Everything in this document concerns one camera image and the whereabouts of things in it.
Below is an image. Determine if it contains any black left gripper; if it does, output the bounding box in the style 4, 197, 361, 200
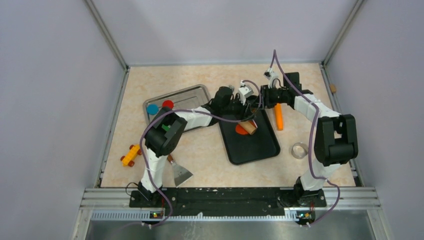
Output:
220, 94, 255, 122

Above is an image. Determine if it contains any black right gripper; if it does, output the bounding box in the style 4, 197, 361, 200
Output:
250, 85, 288, 110

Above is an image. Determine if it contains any orange-red dough piece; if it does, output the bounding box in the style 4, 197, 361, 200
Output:
235, 124, 249, 135

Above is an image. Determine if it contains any wooden dough roller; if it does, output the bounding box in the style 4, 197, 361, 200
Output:
238, 108, 258, 135

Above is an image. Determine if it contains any black baking tray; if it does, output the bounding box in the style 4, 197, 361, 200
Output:
219, 109, 281, 165

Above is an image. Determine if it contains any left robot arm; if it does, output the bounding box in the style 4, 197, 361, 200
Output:
137, 84, 263, 207

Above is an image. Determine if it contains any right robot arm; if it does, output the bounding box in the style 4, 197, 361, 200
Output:
260, 69, 359, 207

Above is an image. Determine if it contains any red dough disc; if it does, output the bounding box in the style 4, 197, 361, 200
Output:
162, 100, 175, 110

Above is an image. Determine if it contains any green dough disc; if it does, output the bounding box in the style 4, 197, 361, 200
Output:
161, 124, 170, 132

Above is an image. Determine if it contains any blue dough disc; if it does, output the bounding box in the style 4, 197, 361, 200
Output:
146, 103, 159, 116

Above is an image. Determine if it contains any orange toy carrot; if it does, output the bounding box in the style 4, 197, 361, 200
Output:
273, 103, 284, 131

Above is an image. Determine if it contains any silver metal tray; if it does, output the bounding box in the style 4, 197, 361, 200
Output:
143, 84, 211, 125

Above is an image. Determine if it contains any yellow toy car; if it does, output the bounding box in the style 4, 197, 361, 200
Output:
120, 144, 142, 167

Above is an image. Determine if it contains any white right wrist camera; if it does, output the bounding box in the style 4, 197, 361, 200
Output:
263, 67, 279, 89

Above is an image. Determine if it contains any small brown wall object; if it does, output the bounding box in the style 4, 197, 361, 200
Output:
329, 84, 337, 94

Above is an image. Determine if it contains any wooden handled metal scraper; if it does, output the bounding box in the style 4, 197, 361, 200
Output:
167, 154, 193, 188

